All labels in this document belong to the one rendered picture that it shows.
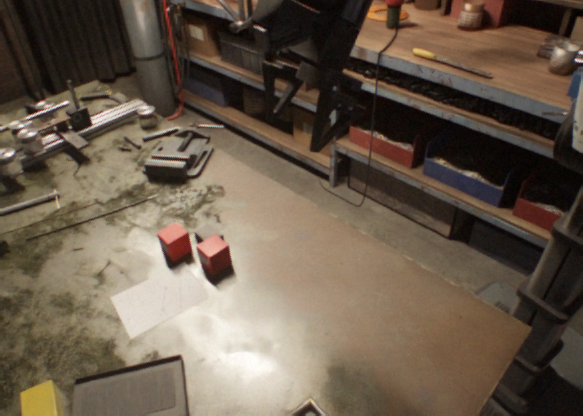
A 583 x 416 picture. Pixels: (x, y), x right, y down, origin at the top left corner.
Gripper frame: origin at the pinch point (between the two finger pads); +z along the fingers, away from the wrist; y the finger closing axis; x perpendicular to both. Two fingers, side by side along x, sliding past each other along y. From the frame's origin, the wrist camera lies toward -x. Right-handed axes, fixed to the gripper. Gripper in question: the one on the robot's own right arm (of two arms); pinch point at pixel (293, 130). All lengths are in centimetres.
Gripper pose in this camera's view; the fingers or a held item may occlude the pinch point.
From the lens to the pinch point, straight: 58.5
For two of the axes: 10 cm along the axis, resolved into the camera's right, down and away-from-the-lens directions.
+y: 5.9, 5.0, -6.4
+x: 7.2, 0.5, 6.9
